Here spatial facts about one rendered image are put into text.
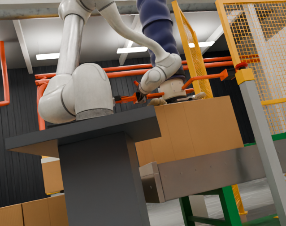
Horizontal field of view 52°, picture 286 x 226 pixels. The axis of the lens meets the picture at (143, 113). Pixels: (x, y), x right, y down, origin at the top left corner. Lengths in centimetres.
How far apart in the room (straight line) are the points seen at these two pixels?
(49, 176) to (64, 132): 267
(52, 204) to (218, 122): 109
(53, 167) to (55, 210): 202
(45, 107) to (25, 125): 1148
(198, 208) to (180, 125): 138
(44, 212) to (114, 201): 65
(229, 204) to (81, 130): 101
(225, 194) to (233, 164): 17
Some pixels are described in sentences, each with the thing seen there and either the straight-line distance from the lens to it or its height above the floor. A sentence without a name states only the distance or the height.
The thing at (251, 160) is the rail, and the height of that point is 51.
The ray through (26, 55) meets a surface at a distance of 1197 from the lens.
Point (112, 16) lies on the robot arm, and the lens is 162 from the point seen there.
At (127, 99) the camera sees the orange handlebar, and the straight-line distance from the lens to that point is 196.
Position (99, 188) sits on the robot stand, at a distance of 106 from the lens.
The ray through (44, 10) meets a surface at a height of 483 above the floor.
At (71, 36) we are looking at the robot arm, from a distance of 154.
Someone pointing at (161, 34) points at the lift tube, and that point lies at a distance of 214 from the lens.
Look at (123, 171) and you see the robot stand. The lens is 104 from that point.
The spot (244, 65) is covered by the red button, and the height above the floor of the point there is 102.
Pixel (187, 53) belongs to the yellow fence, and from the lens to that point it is 274.
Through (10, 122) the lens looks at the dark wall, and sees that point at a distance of 1294.
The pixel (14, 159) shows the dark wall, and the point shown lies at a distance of 1263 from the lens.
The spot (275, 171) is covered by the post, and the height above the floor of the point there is 43.
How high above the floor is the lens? 52
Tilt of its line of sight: 13 degrees up
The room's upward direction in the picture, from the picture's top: 12 degrees counter-clockwise
